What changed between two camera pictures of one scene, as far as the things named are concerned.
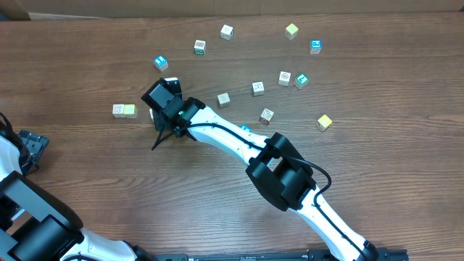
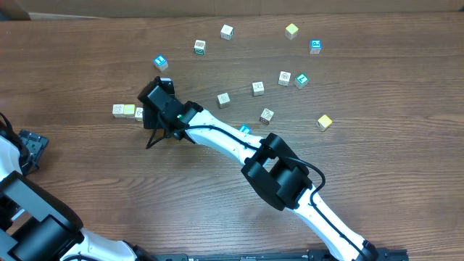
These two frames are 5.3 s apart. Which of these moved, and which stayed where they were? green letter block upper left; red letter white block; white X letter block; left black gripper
Moved: white X letter block
Stayed: red letter white block; green letter block upper left; left black gripper
